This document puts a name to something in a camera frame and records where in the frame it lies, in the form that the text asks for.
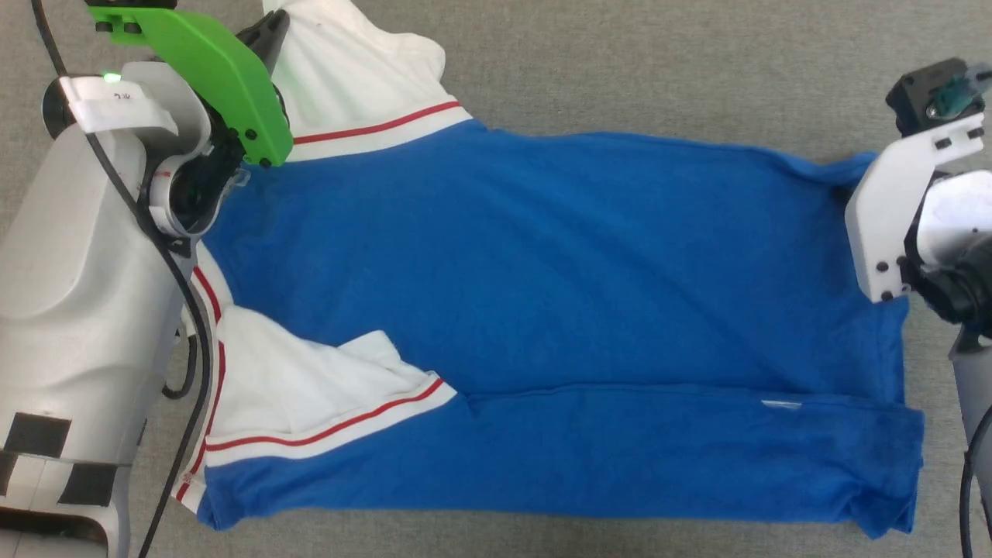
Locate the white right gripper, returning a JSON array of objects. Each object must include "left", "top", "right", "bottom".
[{"left": 843, "top": 111, "right": 987, "bottom": 305}]

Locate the grey fabric sofa seat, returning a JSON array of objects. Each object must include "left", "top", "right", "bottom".
[{"left": 0, "top": 0, "right": 992, "bottom": 558}]

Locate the blue jersey with white sleeves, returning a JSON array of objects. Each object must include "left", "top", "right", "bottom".
[{"left": 172, "top": 0, "right": 927, "bottom": 541}]

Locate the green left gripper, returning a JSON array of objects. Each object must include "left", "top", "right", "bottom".
[{"left": 84, "top": 0, "right": 295, "bottom": 169}]

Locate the white paper cable label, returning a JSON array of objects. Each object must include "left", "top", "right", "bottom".
[{"left": 60, "top": 74, "right": 181, "bottom": 133}]

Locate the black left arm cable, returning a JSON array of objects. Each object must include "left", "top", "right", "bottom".
[{"left": 29, "top": 0, "right": 216, "bottom": 558}]

